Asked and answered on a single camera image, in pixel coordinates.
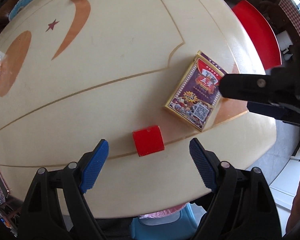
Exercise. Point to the bin with pink bag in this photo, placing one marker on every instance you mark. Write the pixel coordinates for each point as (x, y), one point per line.
(162, 211)

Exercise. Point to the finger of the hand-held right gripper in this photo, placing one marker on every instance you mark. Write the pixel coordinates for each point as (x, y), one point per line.
(242, 86)
(265, 108)

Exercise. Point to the red cube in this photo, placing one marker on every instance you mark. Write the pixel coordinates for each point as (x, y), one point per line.
(148, 141)

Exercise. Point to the purple playing card box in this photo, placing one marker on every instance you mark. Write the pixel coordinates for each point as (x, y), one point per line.
(193, 97)

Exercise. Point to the light blue plastic stool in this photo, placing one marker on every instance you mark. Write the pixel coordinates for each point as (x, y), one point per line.
(162, 227)

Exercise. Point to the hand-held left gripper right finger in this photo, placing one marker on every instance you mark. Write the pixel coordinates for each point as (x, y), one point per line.
(203, 166)

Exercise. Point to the red plastic stool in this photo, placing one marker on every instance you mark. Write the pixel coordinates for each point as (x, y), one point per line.
(260, 30)

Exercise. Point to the checkered cloth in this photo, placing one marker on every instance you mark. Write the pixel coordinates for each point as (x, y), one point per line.
(292, 15)

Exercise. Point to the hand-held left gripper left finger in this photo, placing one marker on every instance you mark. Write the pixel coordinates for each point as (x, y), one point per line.
(95, 166)

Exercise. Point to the beige wooden table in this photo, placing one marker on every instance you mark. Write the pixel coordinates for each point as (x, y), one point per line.
(102, 67)

